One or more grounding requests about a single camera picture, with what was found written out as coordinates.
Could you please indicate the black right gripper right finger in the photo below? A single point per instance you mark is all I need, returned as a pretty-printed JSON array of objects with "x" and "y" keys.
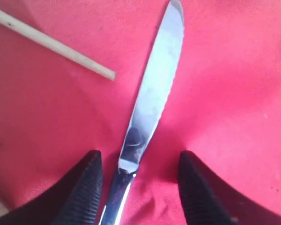
[{"x": 207, "y": 199}]

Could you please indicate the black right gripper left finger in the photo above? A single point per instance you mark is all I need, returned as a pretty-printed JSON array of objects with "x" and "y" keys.
[{"x": 73, "y": 200}]

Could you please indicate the steel table knife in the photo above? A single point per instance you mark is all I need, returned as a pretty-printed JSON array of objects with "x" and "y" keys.
[{"x": 150, "y": 102}]

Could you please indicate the red tablecloth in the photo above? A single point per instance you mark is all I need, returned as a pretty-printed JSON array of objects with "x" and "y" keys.
[{"x": 224, "y": 105}]

